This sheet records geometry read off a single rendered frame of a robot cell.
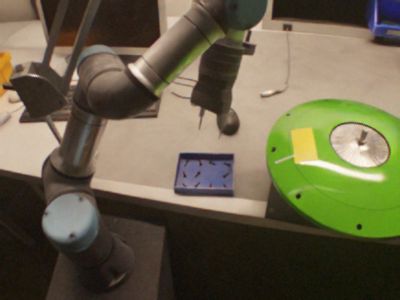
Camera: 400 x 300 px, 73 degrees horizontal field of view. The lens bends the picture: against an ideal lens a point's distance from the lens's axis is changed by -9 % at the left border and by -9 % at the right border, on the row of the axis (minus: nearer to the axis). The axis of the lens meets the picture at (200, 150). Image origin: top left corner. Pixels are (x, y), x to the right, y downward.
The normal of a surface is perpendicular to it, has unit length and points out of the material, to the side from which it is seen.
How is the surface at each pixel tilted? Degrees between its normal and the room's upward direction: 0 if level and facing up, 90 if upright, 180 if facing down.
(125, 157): 0
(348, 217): 24
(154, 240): 0
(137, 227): 0
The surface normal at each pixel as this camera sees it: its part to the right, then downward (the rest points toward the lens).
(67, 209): -0.04, -0.61
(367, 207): -0.15, -0.36
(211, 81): -0.61, 0.37
